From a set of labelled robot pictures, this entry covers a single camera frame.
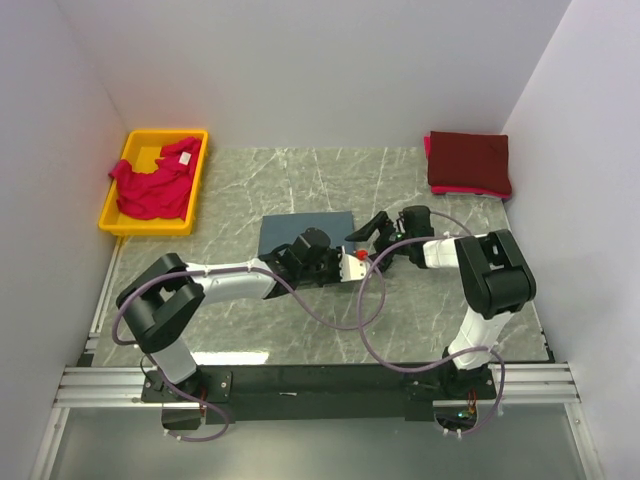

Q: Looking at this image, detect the blue-grey t shirt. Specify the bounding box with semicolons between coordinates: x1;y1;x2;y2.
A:
258;211;355;288

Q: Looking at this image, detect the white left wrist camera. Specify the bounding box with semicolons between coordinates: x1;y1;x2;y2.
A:
339;247;369;283

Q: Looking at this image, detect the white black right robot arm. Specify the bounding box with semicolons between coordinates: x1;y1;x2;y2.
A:
345;205;537;399

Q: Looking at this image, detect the folded maroon t shirt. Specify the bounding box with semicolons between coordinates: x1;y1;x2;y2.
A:
428;130;513;197

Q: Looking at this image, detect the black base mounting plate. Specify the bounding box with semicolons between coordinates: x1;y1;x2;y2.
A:
141;362;496;431

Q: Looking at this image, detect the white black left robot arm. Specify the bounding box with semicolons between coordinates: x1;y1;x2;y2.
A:
113;228;348;402

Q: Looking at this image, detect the yellow plastic bin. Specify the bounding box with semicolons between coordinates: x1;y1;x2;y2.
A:
98;129;209;236

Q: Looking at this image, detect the crumpled red t shirt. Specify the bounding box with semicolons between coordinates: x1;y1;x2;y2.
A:
109;137;202;221

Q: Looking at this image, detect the aluminium extrusion rail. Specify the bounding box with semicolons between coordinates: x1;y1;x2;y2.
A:
30;363;605;479

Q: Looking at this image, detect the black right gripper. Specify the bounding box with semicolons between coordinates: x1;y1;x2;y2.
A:
345;212;414;274

